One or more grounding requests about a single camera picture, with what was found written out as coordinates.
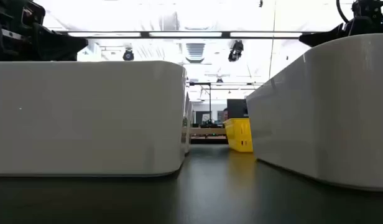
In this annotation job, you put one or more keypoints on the wooden shelf board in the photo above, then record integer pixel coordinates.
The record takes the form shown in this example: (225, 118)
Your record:
(207, 131)

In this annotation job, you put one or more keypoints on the white plastic basket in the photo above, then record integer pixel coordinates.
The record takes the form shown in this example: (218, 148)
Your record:
(328, 118)
(85, 118)

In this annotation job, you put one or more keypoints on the black pole stand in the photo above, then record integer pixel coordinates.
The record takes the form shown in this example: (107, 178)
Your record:
(210, 102)

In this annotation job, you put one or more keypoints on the person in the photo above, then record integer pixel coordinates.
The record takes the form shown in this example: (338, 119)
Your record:
(225, 115)

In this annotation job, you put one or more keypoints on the black aluminium rig frame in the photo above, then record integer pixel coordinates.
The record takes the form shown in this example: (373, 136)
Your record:
(145, 34)

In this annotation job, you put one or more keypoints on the ceiling air vent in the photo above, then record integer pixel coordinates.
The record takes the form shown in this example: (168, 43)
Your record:
(195, 51)

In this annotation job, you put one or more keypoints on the black computer monitor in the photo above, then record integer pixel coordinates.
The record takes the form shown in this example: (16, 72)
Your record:
(237, 108)

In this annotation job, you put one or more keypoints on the black camera on mount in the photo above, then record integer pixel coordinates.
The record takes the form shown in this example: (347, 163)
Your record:
(236, 50)

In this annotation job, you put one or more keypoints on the small round black camera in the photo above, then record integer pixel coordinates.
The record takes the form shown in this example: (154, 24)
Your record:
(128, 55)

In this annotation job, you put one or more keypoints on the white LED light strip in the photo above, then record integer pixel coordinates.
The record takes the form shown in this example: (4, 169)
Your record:
(266, 34)
(104, 34)
(185, 34)

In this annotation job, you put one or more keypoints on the yellow plastic mesh basket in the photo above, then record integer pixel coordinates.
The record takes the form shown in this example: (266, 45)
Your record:
(239, 135)

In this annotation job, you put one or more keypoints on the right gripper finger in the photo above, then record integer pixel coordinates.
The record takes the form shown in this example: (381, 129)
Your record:
(325, 35)

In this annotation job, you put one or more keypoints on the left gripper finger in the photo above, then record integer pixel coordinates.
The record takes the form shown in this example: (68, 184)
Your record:
(58, 46)

